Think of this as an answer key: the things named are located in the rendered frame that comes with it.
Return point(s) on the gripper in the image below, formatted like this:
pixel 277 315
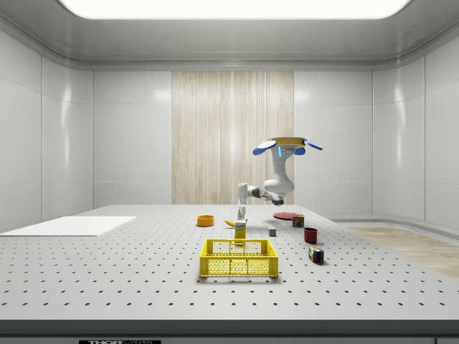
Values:
pixel 242 207

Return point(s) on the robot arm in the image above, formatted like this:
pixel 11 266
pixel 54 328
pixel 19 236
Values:
pixel 278 184

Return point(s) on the banana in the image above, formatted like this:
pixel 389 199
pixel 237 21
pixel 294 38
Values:
pixel 230 223

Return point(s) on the yellow carton box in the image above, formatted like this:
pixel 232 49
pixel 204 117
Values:
pixel 240 229

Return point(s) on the grey cube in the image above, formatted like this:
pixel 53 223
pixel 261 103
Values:
pixel 272 231

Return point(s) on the yellow bowl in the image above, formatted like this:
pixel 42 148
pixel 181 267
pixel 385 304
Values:
pixel 205 221

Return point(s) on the red plate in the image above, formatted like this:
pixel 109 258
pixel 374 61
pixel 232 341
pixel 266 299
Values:
pixel 283 215

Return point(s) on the flat-sided can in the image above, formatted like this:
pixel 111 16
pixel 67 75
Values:
pixel 298 221

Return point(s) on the yellow basket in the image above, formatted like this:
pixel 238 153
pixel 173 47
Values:
pixel 239 267

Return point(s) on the red mug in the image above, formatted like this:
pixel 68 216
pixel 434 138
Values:
pixel 310 235

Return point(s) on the puzzle cube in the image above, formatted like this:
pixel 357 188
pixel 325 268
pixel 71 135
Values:
pixel 316 255

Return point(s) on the white board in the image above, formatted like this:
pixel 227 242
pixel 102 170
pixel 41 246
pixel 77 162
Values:
pixel 68 225

